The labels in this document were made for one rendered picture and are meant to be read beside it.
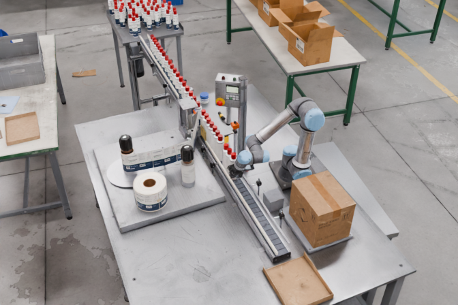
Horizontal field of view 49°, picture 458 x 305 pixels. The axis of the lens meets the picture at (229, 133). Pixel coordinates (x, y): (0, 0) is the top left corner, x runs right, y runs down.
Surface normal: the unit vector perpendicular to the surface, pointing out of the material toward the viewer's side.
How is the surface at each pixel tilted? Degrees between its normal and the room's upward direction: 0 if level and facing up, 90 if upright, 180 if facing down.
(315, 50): 90
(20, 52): 90
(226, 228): 0
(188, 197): 0
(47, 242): 0
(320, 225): 90
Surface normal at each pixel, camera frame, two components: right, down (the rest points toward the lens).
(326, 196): 0.00, -0.79
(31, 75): 0.33, 0.57
